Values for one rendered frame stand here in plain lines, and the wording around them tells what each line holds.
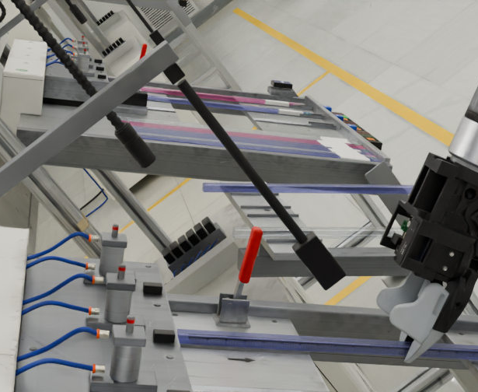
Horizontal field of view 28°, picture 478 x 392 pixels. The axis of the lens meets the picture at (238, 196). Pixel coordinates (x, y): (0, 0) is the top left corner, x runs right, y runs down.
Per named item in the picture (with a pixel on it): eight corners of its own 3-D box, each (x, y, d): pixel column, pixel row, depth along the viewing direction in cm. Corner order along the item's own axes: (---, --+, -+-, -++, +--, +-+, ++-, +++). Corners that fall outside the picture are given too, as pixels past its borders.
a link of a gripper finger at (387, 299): (354, 328, 105) (392, 254, 103) (402, 344, 107) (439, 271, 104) (362, 342, 102) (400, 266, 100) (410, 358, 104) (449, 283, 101)
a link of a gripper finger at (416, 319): (366, 348, 101) (402, 267, 100) (416, 364, 102) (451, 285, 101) (376, 360, 98) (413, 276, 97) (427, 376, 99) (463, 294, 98)
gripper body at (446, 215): (375, 248, 103) (423, 144, 100) (444, 273, 105) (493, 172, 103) (399, 274, 96) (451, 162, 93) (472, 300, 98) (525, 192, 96)
